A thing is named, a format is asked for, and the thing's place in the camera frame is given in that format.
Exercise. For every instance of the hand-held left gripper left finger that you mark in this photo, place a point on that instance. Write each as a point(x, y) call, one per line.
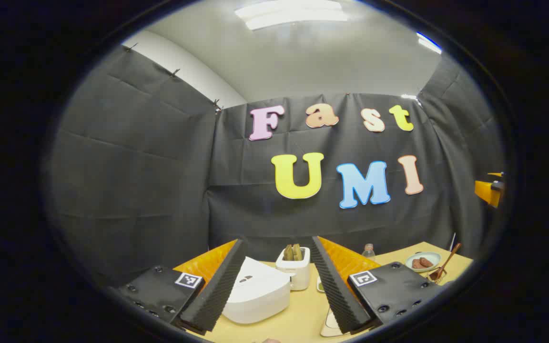
point(217, 290)

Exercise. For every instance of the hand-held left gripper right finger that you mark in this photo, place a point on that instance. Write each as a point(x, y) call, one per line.
point(339, 290)

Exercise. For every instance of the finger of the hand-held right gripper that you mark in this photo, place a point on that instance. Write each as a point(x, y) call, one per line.
point(488, 190)

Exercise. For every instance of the white rice cooker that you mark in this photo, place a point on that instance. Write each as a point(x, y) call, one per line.
point(260, 295)

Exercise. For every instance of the brown wooden spoon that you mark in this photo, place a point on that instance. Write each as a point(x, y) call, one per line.
point(446, 263)

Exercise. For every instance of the clear plastic container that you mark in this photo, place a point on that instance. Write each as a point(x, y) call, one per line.
point(329, 328)

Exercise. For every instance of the white toaster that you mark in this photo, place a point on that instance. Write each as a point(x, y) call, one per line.
point(298, 274)

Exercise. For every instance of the clear plastic water bottle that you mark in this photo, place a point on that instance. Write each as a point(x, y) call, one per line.
point(368, 251)

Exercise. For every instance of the brown toast slice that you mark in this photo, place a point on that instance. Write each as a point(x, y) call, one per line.
point(288, 252)
point(298, 252)

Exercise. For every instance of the thin white rod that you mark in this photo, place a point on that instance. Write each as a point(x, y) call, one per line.
point(452, 240)

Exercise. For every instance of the reddish brown meat slice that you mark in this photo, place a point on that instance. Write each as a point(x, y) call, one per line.
point(426, 262)
point(417, 263)

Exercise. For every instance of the light green plate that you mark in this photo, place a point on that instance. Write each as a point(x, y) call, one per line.
point(432, 258)

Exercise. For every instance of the black backdrop cloth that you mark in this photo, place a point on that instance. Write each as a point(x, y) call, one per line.
point(160, 166)

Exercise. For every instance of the ceiling light panel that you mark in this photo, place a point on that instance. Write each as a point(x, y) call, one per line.
point(429, 44)
point(293, 14)

